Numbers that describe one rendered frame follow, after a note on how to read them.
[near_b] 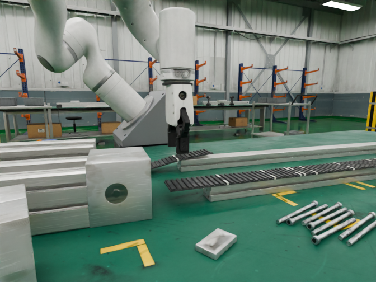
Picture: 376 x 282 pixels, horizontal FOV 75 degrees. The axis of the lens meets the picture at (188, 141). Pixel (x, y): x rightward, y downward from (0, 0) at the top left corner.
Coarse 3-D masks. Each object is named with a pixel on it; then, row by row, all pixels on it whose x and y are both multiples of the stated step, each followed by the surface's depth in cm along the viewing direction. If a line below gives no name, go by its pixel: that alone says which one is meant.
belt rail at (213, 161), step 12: (348, 144) 81; (360, 144) 81; (372, 144) 81; (204, 156) 65; (216, 156) 65; (228, 156) 65; (240, 156) 66; (252, 156) 67; (264, 156) 68; (276, 156) 70; (288, 156) 72; (300, 156) 73; (312, 156) 74; (324, 156) 75; (336, 156) 77; (180, 168) 62; (192, 168) 62; (204, 168) 63
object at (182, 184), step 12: (276, 168) 52; (288, 168) 53; (300, 168) 52; (312, 168) 52; (324, 168) 52; (336, 168) 52; (348, 168) 52; (360, 168) 53; (168, 180) 45; (180, 180) 46; (192, 180) 46; (204, 180) 45; (216, 180) 45; (228, 180) 45; (240, 180) 45; (252, 180) 45; (264, 180) 46
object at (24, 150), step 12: (0, 144) 52; (12, 144) 53; (24, 144) 54; (36, 144) 54; (48, 144) 55; (60, 144) 56; (72, 144) 57; (84, 144) 52; (0, 156) 46; (12, 156) 47; (24, 156) 48; (36, 156) 49; (48, 156) 50; (60, 156) 51; (72, 156) 51
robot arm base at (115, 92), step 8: (112, 80) 94; (120, 80) 96; (104, 88) 93; (112, 88) 94; (120, 88) 95; (128, 88) 98; (104, 96) 95; (112, 96) 95; (120, 96) 95; (128, 96) 97; (136, 96) 99; (112, 104) 97; (120, 104) 97; (128, 104) 97; (136, 104) 99; (144, 104) 101; (120, 112) 99; (128, 112) 98; (136, 112) 99; (144, 112) 97; (128, 120) 101; (136, 120) 97; (128, 128) 99
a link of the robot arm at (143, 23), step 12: (120, 0) 50; (132, 0) 51; (144, 0) 55; (120, 12) 55; (132, 12) 55; (144, 12) 58; (132, 24) 59; (144, 24) 60; (156, 24) 62; (144, 36) 62; (156, 36) 63; (144, 48) 64; (156, 48) 61
